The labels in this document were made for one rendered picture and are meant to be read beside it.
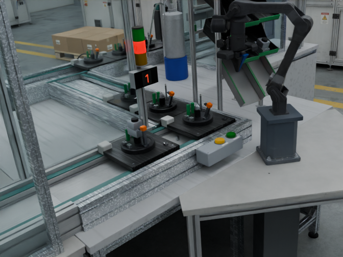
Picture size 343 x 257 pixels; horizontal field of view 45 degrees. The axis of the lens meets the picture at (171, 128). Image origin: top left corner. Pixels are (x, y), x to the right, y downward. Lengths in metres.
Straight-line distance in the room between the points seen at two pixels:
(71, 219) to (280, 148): 0.86
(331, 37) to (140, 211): 4.58
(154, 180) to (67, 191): 0.32
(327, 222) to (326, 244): 0.22
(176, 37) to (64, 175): 1.38
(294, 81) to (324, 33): 2.44
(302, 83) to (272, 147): 1.84
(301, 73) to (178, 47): 1.16
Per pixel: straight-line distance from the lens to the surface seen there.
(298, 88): 3.48
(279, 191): 1.57
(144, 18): 7.67
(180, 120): 1.89
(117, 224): 1.45
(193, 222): 1.55
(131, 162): 1.57
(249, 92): 2.02
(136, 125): 1.62
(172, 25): 2.69
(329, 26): 5.73
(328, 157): 1.82
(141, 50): 1.71
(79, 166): 1.66
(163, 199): 1.53
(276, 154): 1.73
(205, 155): 1.61
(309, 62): 3.53
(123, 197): 1.48
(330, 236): 2.78
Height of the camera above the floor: 1.73
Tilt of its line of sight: 25 degrees down
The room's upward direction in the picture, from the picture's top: 5 degrees counter-clockwise
